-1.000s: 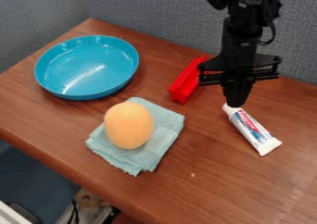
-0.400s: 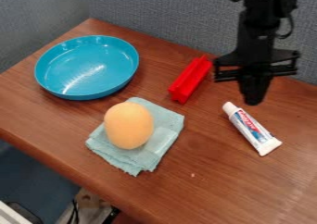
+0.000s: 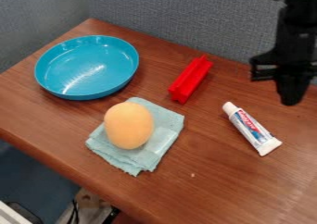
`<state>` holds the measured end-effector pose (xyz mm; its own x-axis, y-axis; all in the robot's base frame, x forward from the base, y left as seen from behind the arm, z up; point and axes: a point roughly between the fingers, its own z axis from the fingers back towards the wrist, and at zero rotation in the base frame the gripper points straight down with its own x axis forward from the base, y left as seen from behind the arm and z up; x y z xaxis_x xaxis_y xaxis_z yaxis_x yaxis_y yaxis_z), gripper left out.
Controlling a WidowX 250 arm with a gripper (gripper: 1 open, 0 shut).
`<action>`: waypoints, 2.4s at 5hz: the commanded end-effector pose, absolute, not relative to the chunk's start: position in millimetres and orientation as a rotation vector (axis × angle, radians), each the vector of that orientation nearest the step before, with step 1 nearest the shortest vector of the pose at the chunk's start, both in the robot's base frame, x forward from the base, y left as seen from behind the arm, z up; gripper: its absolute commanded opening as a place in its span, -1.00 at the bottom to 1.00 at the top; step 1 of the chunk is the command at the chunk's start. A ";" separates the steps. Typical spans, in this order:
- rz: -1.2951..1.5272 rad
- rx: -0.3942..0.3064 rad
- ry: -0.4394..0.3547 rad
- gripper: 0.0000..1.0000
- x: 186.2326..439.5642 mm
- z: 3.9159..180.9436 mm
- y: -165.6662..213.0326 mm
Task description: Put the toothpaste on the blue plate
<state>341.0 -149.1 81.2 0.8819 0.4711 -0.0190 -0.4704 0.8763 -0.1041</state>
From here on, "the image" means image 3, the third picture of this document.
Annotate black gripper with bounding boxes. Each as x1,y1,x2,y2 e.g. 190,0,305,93
249,32,317,106

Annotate white toothpaste tube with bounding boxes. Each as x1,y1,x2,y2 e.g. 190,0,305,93
223,102,282,156

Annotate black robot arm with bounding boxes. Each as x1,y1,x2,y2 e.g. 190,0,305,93
249,0,317,106

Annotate blue plastic plate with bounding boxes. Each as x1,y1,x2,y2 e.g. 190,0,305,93
33,35,139,101

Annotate red plastic block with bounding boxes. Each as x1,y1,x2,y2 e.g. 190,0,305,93
168,56,212,104

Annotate orange egg-shaped sponge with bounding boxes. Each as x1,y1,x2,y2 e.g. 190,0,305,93
104,102,154,150

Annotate light blue folded cloth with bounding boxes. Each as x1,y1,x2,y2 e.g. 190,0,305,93
85,97,184,177

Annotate black cable under table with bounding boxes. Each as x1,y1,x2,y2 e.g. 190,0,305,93
69,199,80,224

